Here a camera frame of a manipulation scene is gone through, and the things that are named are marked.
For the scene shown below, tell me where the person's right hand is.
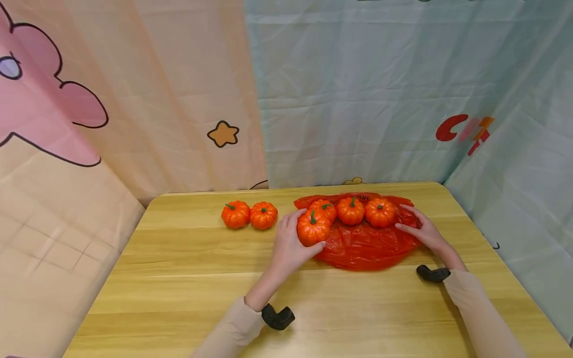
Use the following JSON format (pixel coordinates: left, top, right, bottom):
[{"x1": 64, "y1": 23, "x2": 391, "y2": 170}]
[{"x1": 394, "y1": 203, "x2": 467, "y2": 272}]

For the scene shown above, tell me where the small orange toy pumpkin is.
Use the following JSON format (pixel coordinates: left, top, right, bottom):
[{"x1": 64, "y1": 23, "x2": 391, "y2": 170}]
[
  {"x1": 336, "y1": 196, "x2": 367, "y2": 226},
  {"x1": 365, "y1": 198, "x2": 398, "y2": 229},
  {"x1": 221, "y1": 200, "x2": 251, "y2": 230},
  {"x1": 296, "y1": 210, "x2": 332, "y2": 248},
  {"x1": 307, "y1": 199, "x2": 338, "y2": 224},
  {"x1": 250, "y1": 201, "x2": 279, "y2": 231}
]

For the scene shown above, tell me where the person's left forearm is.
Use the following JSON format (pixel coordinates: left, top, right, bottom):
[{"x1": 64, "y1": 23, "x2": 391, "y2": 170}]
[{"x1": 191, "y1": 271, "x2": 288, "y2": 358}]

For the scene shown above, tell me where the person's right forearm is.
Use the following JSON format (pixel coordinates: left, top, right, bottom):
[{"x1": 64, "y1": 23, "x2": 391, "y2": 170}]
[{"x1": 441, "y1": 258, "x2": 530, "y2": 358}]

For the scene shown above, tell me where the red plastic bag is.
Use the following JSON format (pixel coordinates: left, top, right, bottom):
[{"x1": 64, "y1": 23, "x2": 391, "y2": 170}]
[{"x1": 293, "y1": 192, "x2": 424, "y2": 272}]

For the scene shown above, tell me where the person's left hand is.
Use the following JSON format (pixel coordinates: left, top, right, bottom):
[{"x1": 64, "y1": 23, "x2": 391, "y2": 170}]
[{"x1": 268, "y1": 208, "x2": 327, "y2": 282}]

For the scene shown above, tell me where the black wrist band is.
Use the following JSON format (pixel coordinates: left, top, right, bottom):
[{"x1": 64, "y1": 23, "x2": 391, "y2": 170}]
[
  {"x1": 261, "y1": 303, "x2": 296, "y2": 331},
  {"x1": 416, "y1": 264, "x2": 452, "y2": 284}
]

